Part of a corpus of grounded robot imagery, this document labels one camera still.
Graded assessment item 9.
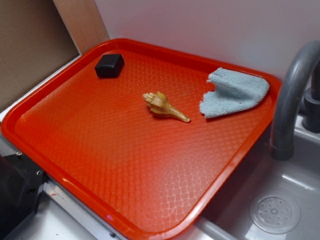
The grey plastic sink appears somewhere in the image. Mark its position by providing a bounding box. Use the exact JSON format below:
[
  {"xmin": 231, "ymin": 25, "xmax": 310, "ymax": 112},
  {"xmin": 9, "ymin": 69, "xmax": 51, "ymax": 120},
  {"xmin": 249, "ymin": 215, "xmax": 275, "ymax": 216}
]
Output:
[{"xmin": 195, "ymin": 117, "xmax": 320, "ymax": 240}]

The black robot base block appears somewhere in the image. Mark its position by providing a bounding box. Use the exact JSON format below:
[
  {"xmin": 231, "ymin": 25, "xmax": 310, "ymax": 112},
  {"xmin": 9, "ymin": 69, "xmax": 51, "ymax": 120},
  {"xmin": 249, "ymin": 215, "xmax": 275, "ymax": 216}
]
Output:
[{"xmin": 0, "ymin": 154, "xmax": 46, "ymax": 240}]

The light blue cloth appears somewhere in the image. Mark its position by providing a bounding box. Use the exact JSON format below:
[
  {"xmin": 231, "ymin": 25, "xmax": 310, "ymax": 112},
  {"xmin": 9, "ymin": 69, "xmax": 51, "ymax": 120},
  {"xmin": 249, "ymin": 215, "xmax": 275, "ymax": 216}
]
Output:
[{"xmin": 199, "ymin": 67, "xmax": 270, "ymax": 119}]

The small black box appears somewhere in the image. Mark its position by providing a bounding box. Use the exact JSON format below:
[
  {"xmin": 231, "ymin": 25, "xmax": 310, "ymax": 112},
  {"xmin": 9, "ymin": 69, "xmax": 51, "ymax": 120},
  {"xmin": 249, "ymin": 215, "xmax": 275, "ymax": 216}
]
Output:
[{"xmin": 94, "ymin": 53, "xmax": 125, "ymax": 78}]

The tan spiral seashell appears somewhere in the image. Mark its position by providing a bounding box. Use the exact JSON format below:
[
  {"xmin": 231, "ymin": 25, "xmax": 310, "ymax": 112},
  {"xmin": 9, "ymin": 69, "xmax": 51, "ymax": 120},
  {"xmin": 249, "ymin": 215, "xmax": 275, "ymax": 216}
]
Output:
[{"xmin": 142, "ymin": 91, "xmax": 191, "ymax": 123}]

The grey curved faucet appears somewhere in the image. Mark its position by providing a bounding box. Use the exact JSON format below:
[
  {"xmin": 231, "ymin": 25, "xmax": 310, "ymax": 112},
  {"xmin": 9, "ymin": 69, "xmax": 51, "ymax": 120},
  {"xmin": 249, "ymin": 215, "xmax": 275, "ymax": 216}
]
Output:
[{"xmin": 270, "ymin": 40, "xmax": 320, "ymax": 161}]

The brown cardboard panel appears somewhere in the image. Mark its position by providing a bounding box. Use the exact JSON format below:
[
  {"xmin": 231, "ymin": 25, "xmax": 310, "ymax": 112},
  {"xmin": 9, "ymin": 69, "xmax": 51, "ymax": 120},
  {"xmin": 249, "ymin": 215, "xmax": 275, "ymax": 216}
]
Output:
[{"xmin": 0, "ymin": 0, "xmax": 81, "ymax": 111}]

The red plastic tray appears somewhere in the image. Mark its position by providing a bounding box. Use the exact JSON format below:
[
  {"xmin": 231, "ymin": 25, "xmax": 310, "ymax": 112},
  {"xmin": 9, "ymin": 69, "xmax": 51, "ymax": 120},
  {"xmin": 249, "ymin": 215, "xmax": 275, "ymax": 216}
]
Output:
[{"xmin": 0, "ymin": 39, "xmax": 281, "ymax": 240}]

